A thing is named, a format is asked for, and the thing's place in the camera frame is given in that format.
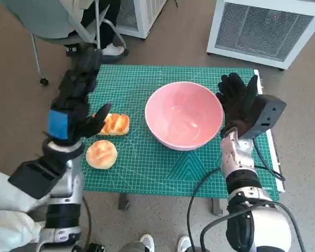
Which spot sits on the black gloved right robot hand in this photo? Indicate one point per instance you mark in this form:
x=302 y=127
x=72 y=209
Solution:
x=233 y=105

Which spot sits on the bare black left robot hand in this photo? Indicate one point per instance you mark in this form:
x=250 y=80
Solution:
x=76 y=105

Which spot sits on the long striped toy bread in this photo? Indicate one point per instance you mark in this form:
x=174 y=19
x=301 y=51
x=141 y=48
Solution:
x=118 y=123

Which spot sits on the pink bowl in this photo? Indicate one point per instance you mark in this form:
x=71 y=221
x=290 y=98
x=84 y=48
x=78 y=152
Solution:
x=183 y=113

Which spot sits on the round toy bread bun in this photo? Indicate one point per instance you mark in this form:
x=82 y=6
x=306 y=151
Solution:
x=101 y=155

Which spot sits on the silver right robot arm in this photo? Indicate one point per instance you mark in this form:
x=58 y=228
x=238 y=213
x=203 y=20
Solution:
x=236 y=157

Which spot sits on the large white mesh cabinet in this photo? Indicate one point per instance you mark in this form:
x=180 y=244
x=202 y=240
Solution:
x=265 y=26

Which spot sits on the seated person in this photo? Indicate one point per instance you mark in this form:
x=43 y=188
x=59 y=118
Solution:
x=105 y=21

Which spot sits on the grey office chair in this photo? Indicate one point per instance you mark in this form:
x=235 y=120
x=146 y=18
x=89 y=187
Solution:
x=42 y=15

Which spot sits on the green cutting mat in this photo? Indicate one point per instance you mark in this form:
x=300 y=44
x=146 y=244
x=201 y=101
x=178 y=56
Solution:
x=147 y=170

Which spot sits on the small white mesh cabinet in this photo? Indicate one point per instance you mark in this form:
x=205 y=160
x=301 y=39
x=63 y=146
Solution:
x=139 y=15

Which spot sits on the black box device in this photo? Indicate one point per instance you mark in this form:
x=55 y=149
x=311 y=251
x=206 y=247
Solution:
x=94 y=247

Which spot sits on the white shoe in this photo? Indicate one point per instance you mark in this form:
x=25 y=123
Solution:
x=185 y=242
x=147 y=242

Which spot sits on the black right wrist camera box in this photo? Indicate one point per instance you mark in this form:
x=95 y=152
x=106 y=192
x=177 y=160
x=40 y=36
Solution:
x=267 y=113

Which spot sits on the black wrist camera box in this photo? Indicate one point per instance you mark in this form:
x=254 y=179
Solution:
x=267 y=113
x=34 y=178

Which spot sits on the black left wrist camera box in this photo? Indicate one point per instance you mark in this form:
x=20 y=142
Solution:
x=34 y=178

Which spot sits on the black table leg bracket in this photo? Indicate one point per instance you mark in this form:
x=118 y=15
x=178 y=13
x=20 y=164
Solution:
x=217 y=207
x=124 y=201

